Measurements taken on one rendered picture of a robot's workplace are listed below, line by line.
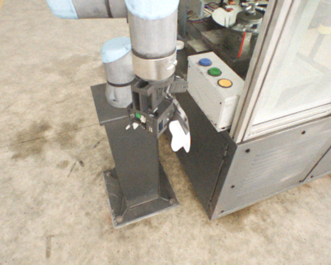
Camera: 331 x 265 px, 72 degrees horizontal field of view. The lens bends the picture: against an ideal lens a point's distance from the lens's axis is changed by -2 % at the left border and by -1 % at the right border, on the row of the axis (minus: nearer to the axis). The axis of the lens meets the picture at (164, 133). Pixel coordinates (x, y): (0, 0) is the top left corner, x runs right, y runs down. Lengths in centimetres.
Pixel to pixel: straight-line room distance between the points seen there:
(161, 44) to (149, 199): 121
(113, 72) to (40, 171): 114
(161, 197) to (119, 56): 95
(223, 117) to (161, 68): 45
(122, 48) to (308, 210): 141
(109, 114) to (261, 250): 108
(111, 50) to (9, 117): 168
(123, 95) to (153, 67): 53
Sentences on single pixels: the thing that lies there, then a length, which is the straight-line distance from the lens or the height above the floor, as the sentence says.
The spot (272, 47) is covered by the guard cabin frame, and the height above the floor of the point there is 108.
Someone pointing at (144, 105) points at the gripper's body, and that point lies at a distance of 43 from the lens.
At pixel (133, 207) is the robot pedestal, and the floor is 1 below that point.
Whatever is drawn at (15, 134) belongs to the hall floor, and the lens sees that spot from 219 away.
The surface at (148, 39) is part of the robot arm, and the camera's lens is 36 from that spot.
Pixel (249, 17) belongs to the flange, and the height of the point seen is 96.
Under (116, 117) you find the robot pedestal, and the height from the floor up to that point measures 75.
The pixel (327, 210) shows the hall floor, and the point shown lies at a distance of 177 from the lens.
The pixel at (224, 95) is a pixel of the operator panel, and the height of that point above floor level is 90.
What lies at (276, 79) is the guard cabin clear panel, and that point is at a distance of 74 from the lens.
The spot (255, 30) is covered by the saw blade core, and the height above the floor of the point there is 95.
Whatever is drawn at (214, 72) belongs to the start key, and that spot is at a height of 91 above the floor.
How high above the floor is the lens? 134
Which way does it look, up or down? 47 degrees down
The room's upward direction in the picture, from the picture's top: straight up
